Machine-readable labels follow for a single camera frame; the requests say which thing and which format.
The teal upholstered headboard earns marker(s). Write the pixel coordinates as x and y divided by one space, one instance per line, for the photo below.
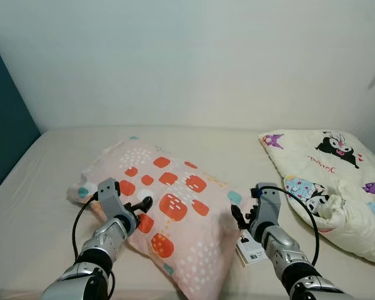
6 125

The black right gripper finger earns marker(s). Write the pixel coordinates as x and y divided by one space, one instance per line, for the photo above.
236 219
246 212

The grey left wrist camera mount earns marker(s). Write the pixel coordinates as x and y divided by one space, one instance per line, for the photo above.
110 200

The cream cartoon print duvet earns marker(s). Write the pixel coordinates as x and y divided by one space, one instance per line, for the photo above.
350 231

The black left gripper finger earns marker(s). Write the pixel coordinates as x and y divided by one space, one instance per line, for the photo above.
145 201
139 211

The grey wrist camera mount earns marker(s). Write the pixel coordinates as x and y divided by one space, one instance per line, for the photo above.
269 206
110 200

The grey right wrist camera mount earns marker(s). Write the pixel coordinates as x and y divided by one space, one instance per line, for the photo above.
269 206

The white printed booklet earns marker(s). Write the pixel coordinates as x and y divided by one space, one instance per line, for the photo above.
250 251

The pink pillow with orange print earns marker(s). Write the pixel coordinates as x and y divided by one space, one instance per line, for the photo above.
187 237

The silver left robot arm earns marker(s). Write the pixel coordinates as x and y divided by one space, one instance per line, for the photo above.
100 247

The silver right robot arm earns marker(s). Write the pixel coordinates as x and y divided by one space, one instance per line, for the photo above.
284 250

